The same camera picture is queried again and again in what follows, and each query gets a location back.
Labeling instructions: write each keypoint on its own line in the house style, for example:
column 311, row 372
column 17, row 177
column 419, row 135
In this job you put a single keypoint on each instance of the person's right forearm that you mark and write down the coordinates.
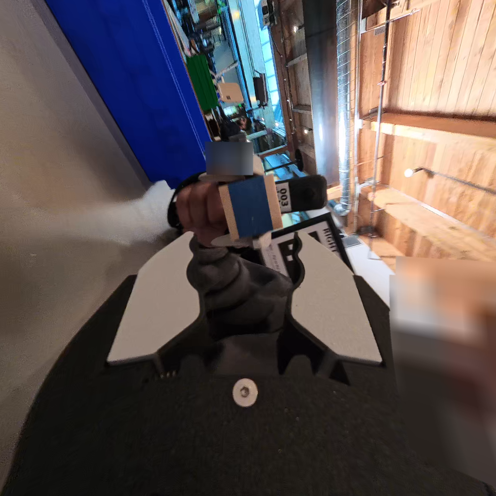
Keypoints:
column 240, row 294

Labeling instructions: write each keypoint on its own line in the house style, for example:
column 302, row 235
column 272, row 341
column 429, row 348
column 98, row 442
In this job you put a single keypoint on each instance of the spiral silver duct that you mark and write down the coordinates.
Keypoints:
column 347, row 116

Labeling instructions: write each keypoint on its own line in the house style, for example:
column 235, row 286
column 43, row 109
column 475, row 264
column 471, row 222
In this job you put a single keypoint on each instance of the blue plastic bin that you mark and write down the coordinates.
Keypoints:
column 135, row 77

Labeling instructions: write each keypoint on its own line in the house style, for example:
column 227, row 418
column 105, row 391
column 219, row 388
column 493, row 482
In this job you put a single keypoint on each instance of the ceiling projector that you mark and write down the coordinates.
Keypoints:
column 267, row 11

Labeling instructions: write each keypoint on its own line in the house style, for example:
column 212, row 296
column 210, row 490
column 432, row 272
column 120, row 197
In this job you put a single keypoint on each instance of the cardboard box with code label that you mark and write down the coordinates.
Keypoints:
column 228, row 92

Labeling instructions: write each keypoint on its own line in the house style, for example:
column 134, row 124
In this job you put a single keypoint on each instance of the person's right hand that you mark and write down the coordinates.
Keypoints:
column 197, row 213

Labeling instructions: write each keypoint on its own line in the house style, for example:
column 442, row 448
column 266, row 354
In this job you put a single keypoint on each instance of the wooden cube with blue stripe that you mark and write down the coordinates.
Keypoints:
column 250, row 209

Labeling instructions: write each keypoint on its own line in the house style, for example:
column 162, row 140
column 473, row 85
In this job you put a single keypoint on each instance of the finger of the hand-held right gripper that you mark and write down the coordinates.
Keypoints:
column 224, row 178
column 263, row 240

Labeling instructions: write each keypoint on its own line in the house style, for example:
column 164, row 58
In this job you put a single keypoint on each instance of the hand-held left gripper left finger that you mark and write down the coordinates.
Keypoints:
column 159, row 310

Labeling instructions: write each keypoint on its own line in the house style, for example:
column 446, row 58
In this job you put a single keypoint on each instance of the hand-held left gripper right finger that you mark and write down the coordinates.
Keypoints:
column 337, row 314

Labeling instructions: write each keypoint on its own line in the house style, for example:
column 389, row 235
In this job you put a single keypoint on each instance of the black floor lamp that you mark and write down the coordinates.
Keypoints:
column 299, row 157

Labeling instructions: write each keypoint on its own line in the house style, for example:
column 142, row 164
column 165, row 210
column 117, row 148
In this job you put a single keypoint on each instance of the smooth dark duct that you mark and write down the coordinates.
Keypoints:
column 321, row 97

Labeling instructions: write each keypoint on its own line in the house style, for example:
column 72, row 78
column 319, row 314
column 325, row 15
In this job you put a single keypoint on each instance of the black hanging screen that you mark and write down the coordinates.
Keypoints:
column 260, row 89

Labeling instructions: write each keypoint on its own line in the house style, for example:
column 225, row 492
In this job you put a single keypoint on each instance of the green plastic crate stack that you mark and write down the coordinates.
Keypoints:
column 201, row 83

